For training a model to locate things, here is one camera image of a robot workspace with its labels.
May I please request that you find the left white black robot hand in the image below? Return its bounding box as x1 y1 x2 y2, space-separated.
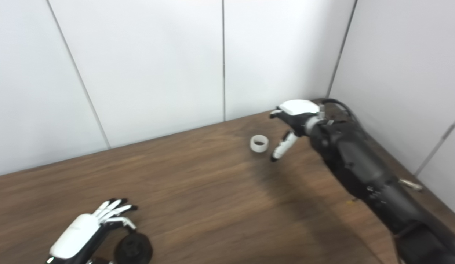
48 198 138 264

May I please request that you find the round black part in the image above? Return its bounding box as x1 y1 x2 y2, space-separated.
114 232 153 264

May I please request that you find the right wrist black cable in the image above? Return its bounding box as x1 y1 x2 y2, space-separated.
320 98 361 126

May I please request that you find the white ring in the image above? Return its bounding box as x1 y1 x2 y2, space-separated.
250 135 269 153

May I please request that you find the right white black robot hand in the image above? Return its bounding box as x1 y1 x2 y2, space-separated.
269 99 320 163

